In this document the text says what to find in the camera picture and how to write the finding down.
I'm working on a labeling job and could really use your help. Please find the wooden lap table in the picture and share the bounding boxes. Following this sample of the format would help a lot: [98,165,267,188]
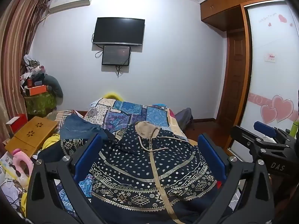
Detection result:
[5,116,59,155]

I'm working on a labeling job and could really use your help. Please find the grey backpack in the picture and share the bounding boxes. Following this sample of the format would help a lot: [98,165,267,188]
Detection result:
[174,107,194,131]

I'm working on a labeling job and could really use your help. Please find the patchwork blanket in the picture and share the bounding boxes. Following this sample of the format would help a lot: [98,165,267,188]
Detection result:
[42,97,189,217]

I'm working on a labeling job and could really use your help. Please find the black wall television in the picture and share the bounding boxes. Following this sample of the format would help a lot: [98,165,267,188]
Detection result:
[93,17,145,46]

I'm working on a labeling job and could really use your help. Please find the small black wall monitor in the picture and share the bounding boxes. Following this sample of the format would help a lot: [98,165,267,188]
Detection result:
[101,45,131,66]

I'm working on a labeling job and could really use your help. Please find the striped pillow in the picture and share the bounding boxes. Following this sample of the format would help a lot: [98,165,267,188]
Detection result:
[45,109,77,127]

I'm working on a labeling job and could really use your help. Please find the green bottle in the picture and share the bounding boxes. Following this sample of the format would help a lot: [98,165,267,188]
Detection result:
[290,119,299,139]

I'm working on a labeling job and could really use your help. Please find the wooden overhead cabinets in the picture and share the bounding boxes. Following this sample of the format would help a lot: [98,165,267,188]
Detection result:
[198,0,290,32]

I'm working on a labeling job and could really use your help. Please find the red box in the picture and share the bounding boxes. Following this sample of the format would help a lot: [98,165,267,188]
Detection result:
[6,113,27,133]

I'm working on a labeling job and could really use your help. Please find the pink toy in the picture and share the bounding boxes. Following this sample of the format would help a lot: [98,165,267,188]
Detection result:
[12,148,34,176]

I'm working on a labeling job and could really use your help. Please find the yellow cloth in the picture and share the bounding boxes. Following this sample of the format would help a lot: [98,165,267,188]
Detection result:
[41,134,61,151]

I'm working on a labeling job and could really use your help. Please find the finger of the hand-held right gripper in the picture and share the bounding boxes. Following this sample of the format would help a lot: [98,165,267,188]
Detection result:
[254,121,290,143]
[230,125,265,161]

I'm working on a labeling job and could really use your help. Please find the green patterned cloth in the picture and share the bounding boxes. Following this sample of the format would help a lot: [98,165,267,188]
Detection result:
[24,93,58,118]

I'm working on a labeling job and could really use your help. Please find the yellow round object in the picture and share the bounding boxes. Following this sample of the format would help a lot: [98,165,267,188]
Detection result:
[103,92,124,102]

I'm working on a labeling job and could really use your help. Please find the navy patterned hooded jacket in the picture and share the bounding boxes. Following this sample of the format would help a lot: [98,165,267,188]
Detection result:
[61,121,221,224]

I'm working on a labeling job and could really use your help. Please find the orange box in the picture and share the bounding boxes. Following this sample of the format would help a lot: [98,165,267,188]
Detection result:
[25,85,47,96]

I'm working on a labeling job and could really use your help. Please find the white heart-print sliding door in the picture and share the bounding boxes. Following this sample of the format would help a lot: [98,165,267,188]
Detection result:
[228,0,299,154]

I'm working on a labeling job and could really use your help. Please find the black cloth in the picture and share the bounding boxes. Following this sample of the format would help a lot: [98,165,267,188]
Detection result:
[103,128,117,141]

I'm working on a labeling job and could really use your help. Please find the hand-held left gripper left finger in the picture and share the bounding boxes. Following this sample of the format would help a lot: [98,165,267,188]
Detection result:
[25,133,110,224]

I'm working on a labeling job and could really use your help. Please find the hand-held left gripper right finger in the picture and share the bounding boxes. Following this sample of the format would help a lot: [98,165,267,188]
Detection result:
[184,133,275,224]

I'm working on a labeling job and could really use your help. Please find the white air conditioner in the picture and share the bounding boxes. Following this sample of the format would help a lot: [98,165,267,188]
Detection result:
[48,0,94,14]

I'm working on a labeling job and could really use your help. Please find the blue denim jeans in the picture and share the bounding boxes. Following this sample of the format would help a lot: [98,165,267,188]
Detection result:
[58,114,110,143]

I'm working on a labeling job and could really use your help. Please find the striped brown curtain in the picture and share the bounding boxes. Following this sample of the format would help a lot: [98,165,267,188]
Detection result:
[0,0,50,145]

